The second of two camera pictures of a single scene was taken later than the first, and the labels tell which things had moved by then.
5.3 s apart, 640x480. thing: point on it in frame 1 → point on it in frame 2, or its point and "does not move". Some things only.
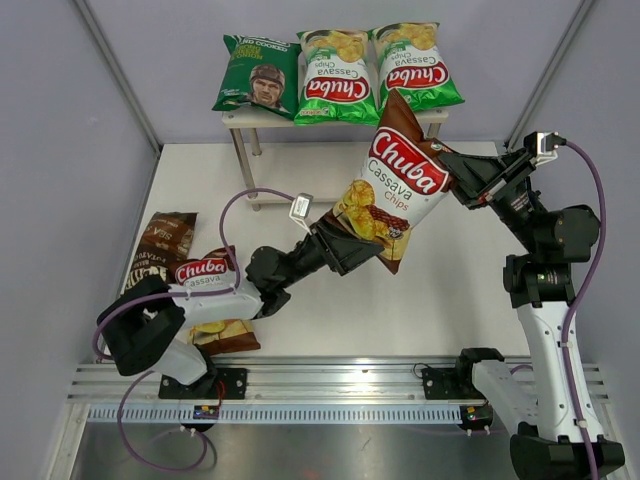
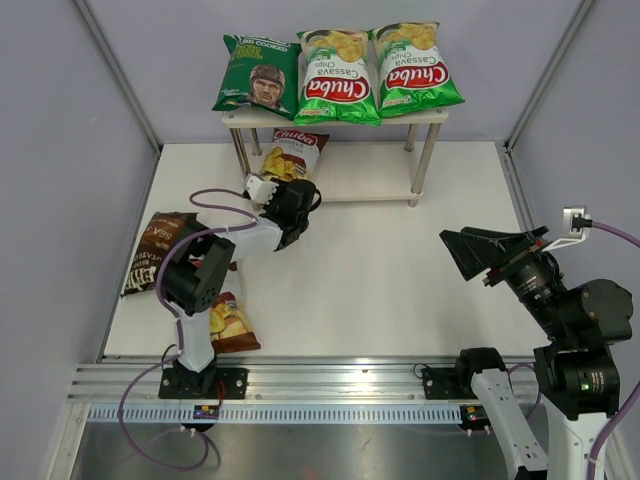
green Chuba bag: (335, 81) does not move
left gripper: (341, 252) → (280, 190)
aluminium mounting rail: (302, 380) does not move
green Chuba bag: (408, 63) does not move
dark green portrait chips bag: (263, 73) does not move
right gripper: (468, 176) → (477, 248)
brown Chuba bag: (402, 182) → (293, 154)
